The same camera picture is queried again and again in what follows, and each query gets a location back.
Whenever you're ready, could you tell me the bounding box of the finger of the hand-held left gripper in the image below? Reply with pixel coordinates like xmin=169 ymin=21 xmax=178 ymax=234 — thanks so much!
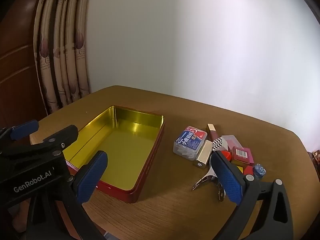
xmin=0 ymin=124 xmax=79 ymax=167
xmin=0 ymin=119 xmax=40 ymax=153

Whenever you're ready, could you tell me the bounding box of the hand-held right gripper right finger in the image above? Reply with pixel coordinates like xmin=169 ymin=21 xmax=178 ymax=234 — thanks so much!
xmin=211 ymin=151 xmax=294 ymax=240

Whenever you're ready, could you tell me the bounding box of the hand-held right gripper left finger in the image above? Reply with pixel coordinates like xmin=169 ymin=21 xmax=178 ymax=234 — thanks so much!
xmin=26 ymin=151 xmax=108 ymax=240

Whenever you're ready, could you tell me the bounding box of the red box with barcode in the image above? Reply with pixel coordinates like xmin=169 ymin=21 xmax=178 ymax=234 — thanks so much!
xmin=230 ymin=146 xmax=255 ymax=166

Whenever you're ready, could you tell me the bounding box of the small blue clear container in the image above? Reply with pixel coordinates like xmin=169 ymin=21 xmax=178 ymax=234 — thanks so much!
xmin=252 ymin=163 xmax=266 ymax=180

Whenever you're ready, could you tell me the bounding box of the gold metal lighter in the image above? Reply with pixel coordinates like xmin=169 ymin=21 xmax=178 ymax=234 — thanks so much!
xmin=195 ymin=140 xmax=213 ymax=168

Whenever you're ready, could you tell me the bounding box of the black white zigzag box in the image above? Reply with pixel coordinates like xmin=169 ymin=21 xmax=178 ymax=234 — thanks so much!
xmin=212 ymin=137 xmax=228 ymax=153

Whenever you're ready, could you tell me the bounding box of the pink block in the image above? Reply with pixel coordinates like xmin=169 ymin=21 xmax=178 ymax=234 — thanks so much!
xmin=221 ymin=135 xmax=243 ymax=150

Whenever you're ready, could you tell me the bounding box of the red tin box gold inside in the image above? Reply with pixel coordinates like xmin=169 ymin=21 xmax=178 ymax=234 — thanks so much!
xmin=60 ymin=105 xmax=166 ymax=204

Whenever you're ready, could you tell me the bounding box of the mauve lipstick gold cap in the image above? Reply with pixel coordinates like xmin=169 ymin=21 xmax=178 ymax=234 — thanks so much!
xmin=206 ymin=123 xmax=220 ymax=142

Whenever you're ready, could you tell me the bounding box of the clear floss pick box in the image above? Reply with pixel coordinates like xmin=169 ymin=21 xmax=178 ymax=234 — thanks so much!
xmin=173 ymin=126 xmax=208 ymax=161

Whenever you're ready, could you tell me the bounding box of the silver metal binder clip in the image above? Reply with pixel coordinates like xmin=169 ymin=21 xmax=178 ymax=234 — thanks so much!
xmin=192 ymin=166 xmax=227 ymax=201

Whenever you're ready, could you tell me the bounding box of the brown wooden door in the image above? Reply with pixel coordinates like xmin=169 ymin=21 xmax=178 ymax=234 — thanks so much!
xmin=0 ymin=0 xmax=53 ymax=128

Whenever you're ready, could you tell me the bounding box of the beige leaf print curtain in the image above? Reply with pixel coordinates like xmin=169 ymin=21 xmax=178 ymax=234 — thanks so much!
xmin=33 ymin=0 xmax=93 ymax=115

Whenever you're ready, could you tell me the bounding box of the brown patterned item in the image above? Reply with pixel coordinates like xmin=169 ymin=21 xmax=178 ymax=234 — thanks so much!
xmin=311 ymin=149 xmax=320 ymax=167

